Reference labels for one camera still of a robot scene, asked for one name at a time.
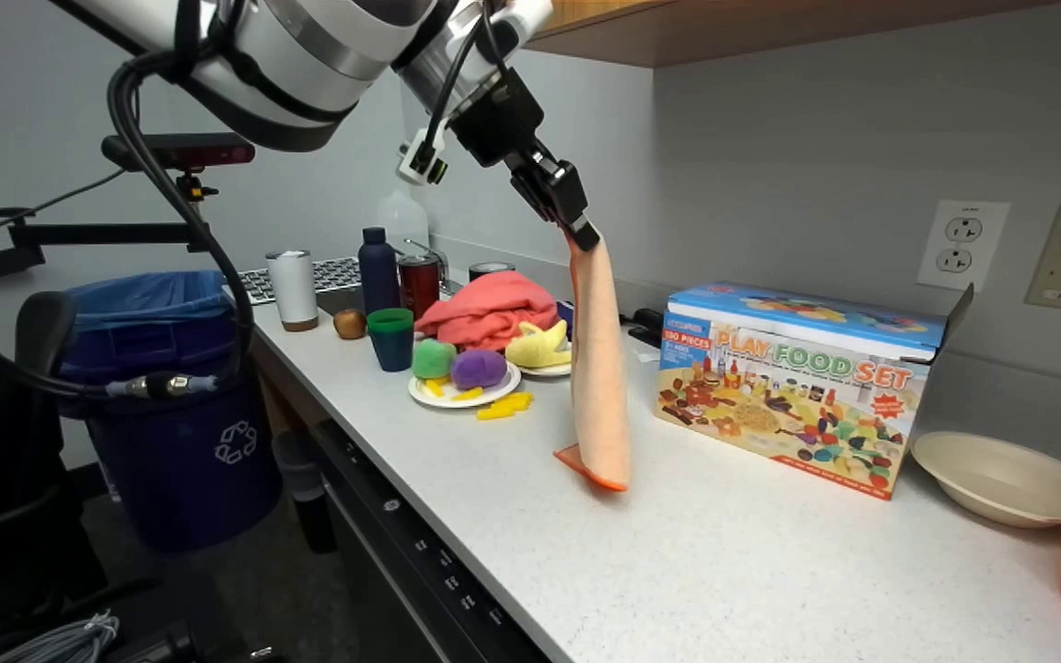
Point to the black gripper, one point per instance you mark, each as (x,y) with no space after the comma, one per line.
(497,114)

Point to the orange microfiber towel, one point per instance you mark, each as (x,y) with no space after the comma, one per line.
(598,368)

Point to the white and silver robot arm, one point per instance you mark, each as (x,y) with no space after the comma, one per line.
(297,48)

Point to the dark blue object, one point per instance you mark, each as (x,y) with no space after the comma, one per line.
(566,318)

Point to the red cloth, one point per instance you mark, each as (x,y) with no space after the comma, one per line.
(487,308)

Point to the yellow toy food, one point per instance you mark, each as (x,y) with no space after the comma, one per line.
(534,346)

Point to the small black object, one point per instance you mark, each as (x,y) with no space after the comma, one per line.
(643,325)

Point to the dark red cup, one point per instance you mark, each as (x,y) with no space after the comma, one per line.
(422,287)

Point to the small white plate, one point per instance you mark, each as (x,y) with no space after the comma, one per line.
(550,368)

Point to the purple toy food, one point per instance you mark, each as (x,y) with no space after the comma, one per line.
(479,368)

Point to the navy blue bottle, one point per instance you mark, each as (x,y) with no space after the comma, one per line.
(376,270)

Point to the green toy food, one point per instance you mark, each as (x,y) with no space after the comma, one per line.
(431,358)

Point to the yellow toy fries bundle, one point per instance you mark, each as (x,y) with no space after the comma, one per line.
(501,405)

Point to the yellow toy fry piece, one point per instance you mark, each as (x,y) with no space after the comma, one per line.
(469,394)
(436,388)

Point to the green cup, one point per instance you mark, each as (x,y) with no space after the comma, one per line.
(393,342)

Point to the white plate with toy food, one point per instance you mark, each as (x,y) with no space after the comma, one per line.
(462,399)

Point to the grey computer keyboard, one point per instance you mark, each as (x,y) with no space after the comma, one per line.
(335,275)

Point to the small brown round object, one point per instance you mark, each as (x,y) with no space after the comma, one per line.
(346,325)

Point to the white tumbler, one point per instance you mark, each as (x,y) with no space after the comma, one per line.
(292,287)

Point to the colourful toy food set box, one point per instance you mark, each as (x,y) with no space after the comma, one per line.
(799,391)

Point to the black dishwasher control panel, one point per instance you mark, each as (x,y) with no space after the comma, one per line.
(431,576)

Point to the blue recycling bin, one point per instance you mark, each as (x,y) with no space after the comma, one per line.
(187,466)

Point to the beige bowl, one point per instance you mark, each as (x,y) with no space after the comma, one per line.
(997,480)

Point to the black office chair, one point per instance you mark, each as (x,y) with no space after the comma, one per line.
(0,466)

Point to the grey fabric bundle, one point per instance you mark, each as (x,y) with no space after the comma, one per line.
(64,643)

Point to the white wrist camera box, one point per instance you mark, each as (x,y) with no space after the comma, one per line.
(422,159)

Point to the wooden wall cabinet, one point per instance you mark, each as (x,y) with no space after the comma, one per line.
(678,32)

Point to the black and red camera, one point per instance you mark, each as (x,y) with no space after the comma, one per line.
(176,148)

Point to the white wall power outlet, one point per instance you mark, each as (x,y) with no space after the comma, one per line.
(958,245)

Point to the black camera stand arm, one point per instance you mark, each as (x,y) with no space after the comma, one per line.
(101,232)

